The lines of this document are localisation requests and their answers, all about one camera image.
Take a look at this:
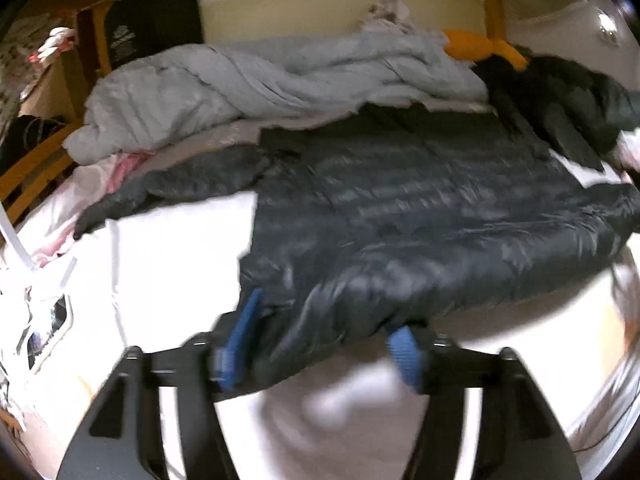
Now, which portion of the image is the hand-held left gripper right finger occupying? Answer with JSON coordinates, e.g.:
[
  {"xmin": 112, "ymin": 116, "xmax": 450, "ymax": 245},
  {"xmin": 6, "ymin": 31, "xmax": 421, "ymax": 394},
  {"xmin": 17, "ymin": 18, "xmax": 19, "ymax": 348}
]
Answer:
[{"xmin": 386, "ymin": 327, "xmax": 583, "ymax": 480}]

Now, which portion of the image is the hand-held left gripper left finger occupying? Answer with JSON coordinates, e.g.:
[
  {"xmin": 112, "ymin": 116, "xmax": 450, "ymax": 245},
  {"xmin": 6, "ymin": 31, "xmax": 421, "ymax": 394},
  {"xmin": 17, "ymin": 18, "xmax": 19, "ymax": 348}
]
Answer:
[{"xmin": 55, "ymin": 287, "xmax": 264, "ymax": 480}]

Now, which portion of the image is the dark puffer jacket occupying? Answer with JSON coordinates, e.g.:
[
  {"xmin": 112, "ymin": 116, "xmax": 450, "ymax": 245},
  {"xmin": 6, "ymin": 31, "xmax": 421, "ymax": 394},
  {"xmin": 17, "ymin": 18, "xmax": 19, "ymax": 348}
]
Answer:
[{"xmin": 72, "ymin": 102, "xmax": 640, "ymax": 391}]

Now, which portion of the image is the dark object with white rim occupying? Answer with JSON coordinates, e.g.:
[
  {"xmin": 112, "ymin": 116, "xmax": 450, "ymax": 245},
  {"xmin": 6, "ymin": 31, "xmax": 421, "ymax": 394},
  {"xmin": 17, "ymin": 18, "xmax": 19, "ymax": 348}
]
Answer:
[{"xmin": 25, "ymin": 292, "xmax": 73, "ymax": 371}]

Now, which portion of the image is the pink cloth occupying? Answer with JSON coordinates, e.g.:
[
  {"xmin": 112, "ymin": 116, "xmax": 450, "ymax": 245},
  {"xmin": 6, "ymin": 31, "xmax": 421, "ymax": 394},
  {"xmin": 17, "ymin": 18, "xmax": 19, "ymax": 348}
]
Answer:
[{"xmin": 30, "ymin": 152, "xmax": 151, "ymax": 266}]

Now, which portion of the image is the light blue duvet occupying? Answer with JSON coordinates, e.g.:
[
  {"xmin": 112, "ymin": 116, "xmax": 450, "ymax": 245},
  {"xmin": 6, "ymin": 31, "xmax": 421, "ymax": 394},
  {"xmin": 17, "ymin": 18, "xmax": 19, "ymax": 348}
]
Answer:
[{"xmin": 65, "ymin": 27, "xmax": 491, "ymax": 166}]

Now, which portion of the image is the black clothing pile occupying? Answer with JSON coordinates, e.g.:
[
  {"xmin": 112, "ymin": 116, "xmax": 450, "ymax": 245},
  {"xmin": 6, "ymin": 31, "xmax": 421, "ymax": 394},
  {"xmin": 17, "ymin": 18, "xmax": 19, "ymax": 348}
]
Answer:
[{"xmin": 475, "ymin": 52, "xmax": 640, "ymax": 171}]

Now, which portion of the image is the orange cloth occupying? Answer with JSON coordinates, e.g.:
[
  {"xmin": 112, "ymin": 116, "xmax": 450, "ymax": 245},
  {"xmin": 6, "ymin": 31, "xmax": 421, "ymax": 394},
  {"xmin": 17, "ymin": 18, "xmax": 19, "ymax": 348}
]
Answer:
[{"xmin": 442, "ymin": 29, "xmax": 531, "ymax": 71}]

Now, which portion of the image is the black hanging garment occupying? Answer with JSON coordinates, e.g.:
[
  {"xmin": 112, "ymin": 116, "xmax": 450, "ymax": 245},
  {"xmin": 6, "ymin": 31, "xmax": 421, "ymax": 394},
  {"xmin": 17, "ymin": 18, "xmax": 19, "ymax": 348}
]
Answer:
[{"xmin": 102, "ymin": 0, "xmax": 203, "ymax": 73}]

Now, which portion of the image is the small white grey cloth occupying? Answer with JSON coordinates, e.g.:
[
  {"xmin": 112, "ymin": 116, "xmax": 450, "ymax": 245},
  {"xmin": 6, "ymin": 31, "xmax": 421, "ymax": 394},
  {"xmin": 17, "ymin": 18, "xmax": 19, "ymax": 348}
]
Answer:
[{"xmin": 357, "ymin": 0, "xmax": 416, "ymax": 31}]

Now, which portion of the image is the red white knotted cloth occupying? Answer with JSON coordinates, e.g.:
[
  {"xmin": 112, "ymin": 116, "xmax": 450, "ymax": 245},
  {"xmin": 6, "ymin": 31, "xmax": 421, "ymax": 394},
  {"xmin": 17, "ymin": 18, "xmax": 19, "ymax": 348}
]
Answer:
[{"xmin": 30, "ymin": 27, "xmax": 76, "ymax": 66}]

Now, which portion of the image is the white cable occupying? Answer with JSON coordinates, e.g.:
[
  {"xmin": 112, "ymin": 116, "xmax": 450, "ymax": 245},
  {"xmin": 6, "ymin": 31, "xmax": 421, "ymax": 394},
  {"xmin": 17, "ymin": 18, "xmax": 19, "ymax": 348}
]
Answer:
[{"xmin": 0, "ymin": 205, "xmax": 38, "ymax": 273}]

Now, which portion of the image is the wooden frame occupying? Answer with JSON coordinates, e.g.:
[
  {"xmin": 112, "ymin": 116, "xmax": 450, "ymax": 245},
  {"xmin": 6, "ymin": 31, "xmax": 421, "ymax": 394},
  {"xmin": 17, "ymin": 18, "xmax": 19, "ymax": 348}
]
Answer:
[{"xmin": 0, "ymin": 125, "xmax": 76, "ymax": 226}]

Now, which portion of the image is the wooden bed post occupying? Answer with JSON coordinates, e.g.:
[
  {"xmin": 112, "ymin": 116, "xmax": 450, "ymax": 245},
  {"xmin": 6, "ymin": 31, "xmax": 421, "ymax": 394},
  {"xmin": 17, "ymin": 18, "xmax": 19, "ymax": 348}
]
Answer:
[{"xmin": 475, "ymin": 0, "xmax": 507, "ymax": 43}]

